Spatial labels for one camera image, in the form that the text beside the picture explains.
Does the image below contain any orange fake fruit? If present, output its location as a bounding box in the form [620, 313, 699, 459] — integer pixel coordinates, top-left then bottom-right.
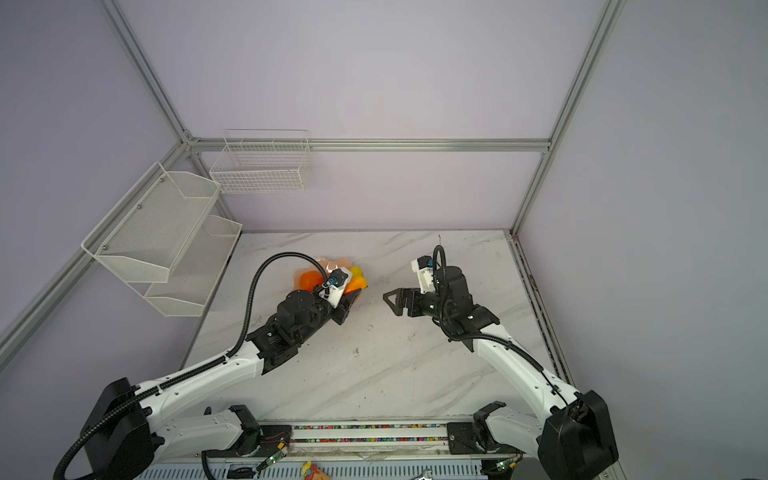
[298, 270, 325, 292]

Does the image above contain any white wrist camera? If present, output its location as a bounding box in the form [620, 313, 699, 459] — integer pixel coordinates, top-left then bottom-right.
[318, 267, 352, 309]
[411, 255, 435, 294]

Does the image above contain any small yellow toy figure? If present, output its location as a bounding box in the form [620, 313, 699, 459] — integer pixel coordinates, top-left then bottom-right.
[301, 461, 330, 480]

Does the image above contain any white wire basket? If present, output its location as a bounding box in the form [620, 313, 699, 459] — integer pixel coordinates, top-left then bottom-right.
[209, 129, 314, 195]

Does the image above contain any black corrugated cable left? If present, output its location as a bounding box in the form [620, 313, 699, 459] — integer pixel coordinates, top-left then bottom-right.
[52, 251, 331, 480]

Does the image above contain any white perforated metal shelf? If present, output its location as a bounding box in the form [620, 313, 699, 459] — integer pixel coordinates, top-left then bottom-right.
[81, 163, 221, 283]

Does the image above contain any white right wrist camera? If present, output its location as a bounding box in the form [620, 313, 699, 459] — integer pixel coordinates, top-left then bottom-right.
[411, 255, 435, 294]

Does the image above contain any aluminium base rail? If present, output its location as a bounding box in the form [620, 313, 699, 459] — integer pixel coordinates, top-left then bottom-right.
[137, 415, 616, 480]

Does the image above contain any aluminium frame post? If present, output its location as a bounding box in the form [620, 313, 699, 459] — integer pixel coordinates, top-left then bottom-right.
[95, 0, 192, 144]

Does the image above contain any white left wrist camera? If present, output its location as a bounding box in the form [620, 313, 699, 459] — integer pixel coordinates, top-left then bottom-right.
[318, 267, 352, 309]

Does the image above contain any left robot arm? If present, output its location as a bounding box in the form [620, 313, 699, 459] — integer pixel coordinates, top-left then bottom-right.
[80, 290, 361, 479]

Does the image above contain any red yellow mango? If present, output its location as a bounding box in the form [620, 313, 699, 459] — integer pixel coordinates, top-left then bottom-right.
[344, 276, 368, 295]

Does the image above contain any peach wavy fruit bowl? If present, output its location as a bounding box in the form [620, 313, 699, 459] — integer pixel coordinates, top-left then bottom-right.
[293, 257, 355, 290]

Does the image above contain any lower white mesh shelf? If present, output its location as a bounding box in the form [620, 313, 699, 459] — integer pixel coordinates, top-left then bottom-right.
[144, 215, 242, 317]

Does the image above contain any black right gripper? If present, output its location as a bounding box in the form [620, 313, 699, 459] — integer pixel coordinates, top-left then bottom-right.
[381, 284, 451, 320]

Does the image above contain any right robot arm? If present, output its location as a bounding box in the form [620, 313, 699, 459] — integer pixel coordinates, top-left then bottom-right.
[383, 266, 619, 479]

